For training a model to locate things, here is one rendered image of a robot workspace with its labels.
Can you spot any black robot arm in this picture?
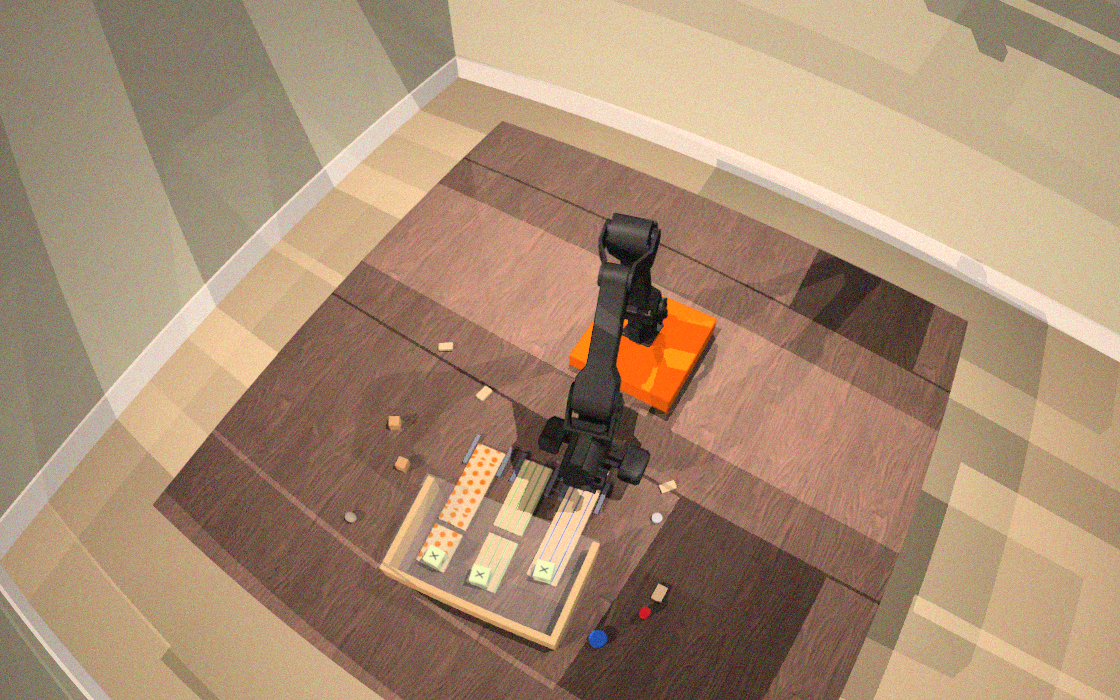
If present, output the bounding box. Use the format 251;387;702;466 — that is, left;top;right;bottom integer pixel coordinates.
559;213;668;494

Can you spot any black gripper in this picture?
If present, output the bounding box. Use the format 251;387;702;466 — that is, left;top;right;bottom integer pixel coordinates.
538;416;650;486

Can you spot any tan strip with orange dots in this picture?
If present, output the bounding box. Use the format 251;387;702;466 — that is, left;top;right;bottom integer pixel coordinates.
456;444;506;496

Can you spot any cream strip with blue lines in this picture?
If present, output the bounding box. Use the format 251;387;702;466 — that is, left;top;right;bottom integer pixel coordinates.
551;487;601;535

